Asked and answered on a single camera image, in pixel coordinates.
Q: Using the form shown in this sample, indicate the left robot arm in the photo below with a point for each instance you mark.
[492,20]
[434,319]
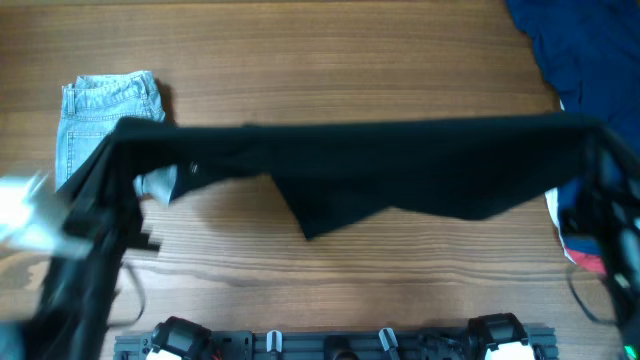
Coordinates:
[86,234]

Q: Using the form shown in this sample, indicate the folded light blue jeans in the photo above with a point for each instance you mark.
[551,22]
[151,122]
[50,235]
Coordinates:
[90,109]

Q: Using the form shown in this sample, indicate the black t-shirt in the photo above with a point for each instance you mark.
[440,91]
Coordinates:
[335,175]

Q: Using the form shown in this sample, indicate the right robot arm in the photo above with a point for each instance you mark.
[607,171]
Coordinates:
[615,225]

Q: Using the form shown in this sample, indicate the white garment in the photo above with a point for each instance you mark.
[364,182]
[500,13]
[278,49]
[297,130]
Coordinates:
[551,197]

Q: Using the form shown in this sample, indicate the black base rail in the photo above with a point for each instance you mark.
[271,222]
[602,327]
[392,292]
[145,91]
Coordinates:
[425,343]

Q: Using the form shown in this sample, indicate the red garment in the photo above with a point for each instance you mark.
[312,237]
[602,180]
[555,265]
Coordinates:
[589,262]

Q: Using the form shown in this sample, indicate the dark blue garment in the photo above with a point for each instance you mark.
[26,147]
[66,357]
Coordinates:
[588,51]

